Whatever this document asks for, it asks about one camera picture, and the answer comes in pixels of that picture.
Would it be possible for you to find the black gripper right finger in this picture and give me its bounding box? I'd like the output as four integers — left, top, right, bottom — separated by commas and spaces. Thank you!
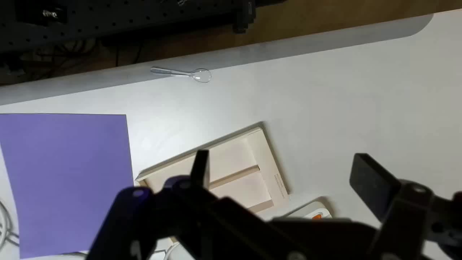
348, 151, 462, 260

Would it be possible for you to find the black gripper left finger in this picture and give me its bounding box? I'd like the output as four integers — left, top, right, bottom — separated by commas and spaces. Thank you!
86, 148, 292, 260

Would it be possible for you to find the light wooden divided tray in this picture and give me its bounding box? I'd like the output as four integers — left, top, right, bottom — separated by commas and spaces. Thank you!
136, 121, 291, 215

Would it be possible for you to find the white card with orange mark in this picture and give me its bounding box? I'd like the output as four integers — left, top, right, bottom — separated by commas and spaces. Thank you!
279, 196, 335, 222

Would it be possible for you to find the purple paper sheet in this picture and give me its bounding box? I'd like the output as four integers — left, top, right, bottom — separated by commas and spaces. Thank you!
0, 112, 136, 260

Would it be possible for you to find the clear plastic spoon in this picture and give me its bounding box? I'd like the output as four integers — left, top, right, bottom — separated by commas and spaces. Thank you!
149, 64, 214, 83

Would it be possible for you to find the black perforated board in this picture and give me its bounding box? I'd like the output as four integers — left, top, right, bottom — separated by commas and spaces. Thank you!
0, 0, 286, 54

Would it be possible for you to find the white looped cable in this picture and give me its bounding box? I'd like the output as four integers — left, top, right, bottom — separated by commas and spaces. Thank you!
0, 200, 22, 248

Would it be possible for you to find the black mounting post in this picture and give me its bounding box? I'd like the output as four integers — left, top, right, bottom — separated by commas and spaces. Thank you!
233, 0, 258, 34

